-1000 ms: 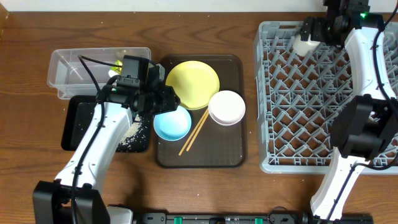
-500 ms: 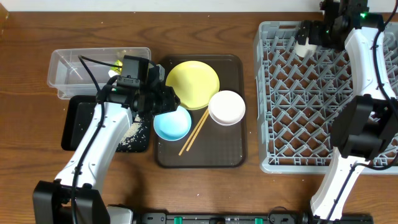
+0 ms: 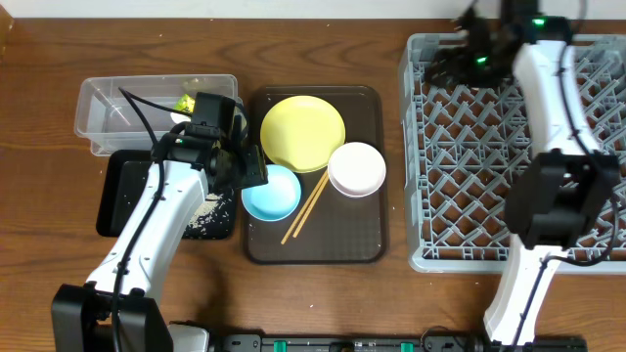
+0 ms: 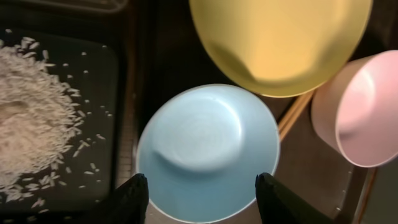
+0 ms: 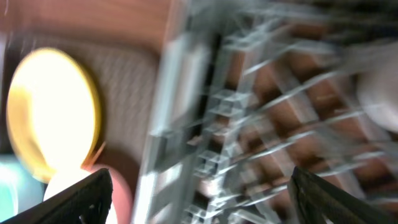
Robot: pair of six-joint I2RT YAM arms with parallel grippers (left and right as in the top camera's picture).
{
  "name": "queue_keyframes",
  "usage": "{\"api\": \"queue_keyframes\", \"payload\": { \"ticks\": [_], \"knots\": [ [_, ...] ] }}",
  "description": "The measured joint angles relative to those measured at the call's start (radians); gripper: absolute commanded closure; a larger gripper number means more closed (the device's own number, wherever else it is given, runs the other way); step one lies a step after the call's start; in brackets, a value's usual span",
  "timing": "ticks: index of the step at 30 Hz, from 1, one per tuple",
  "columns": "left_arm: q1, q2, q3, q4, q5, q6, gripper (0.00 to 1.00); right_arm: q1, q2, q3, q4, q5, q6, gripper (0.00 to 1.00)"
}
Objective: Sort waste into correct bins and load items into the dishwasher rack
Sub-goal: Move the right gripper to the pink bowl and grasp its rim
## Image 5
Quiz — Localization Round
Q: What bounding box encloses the yellow plate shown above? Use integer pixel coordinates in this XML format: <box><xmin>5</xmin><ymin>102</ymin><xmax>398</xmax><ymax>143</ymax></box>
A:
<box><xmin>6</xmin><ymin>47</ymin><xmax>102</xmax><ymax>183</ymax></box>

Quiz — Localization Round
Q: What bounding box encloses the wooden chopstick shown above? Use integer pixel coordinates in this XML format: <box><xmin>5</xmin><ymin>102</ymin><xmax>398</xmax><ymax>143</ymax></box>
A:
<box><xmin>81</xmin><ymin>142</ymin><xmax>106</xmax><ymax>170</ymax></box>

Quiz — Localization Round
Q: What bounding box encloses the white cup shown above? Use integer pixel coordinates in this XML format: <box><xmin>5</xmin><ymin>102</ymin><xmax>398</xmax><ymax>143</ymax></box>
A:
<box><xmin>350</xmin><ymin>42</ymin><xmax>397</xmax><ymax>133</ymax></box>

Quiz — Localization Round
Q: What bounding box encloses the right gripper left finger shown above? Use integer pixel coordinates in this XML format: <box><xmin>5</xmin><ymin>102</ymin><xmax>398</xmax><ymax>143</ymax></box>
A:
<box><xmin>3</xmin><ymin>168</ymin><xmax>113</xmax><ymax>224</ymax></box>

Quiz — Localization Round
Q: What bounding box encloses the brown serving tray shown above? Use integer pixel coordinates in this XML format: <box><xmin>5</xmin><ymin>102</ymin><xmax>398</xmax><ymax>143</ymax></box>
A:
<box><xmin>1</xmin><ymin>33</ymin><xmax>157</xmax><ymax>209</ymax></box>

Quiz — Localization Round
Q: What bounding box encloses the pink bowl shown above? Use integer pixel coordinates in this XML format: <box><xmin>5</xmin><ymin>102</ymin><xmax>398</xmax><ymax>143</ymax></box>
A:
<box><xmin>42</xmin><ymin>164</ymin><xmax>134</xmax><ymax>224</ymax></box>

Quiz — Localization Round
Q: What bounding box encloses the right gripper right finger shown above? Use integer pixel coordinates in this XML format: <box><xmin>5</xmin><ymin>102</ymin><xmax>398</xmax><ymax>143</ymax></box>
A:
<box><xmin>287</xmin><ymin>167</ymin><xmax>395</xmax><ymax>224</ymax></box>

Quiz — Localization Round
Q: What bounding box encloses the grey dishwasher rack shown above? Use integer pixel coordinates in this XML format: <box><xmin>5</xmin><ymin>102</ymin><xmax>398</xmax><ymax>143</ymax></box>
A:
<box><xmin>132</xmin><ymin>1</ymin><xmax>397</xmax><ymax>223</ymax></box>

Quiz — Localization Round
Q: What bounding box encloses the blue bowl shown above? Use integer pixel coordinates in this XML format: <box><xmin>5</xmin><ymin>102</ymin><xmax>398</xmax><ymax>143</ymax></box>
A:
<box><xmin>0</xmin><ymin>155</ymin><xmax>44</xmax><ymax>222</ymax></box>

